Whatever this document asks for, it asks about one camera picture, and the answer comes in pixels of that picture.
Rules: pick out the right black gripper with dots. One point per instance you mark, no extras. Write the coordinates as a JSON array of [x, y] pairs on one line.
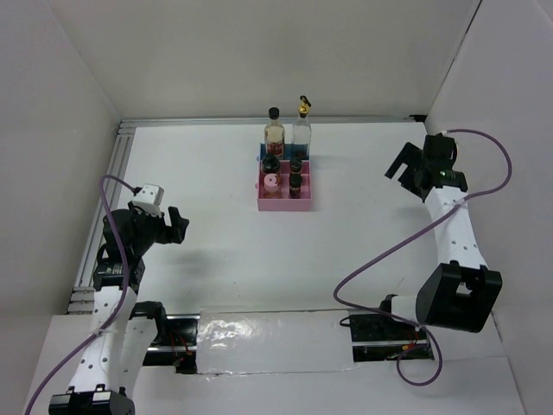
[[409, 153]]

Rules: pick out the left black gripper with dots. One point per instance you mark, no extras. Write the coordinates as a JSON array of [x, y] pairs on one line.
[[174, 233]]

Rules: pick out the pink lid spice jar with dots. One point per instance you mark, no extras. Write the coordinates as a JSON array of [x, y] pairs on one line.
[[272, 186]]

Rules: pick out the gold spout glass bottle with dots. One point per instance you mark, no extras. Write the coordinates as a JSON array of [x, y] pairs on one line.
[[302, 131]]

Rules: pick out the large black lid spice jar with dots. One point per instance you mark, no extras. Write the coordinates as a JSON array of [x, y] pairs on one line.
[[270, 165]]

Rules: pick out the small dark spice jar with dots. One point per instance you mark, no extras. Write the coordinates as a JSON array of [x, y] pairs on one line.
[[295, 166]]

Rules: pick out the black cap sauce bottle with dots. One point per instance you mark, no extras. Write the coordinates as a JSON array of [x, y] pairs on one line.
[[274, 134]]

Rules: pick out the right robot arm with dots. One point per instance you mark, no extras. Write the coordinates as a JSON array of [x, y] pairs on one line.
[[462, 290]]

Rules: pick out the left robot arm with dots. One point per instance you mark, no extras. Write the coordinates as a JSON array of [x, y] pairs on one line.
[[122, 327]]

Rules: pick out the pink plastic bin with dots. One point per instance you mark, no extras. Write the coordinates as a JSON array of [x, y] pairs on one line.
[[282, 201]]

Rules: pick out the blue plastic bin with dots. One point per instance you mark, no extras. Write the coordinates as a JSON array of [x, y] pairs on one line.
[[285, 151]]

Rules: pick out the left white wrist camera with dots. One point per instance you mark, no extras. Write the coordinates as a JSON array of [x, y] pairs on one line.
[[147, 200]]

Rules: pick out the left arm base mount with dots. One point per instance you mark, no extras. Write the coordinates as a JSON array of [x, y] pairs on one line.
[[176, 346]]

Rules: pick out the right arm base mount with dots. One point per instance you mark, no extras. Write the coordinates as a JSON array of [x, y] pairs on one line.
[[378, 338]]

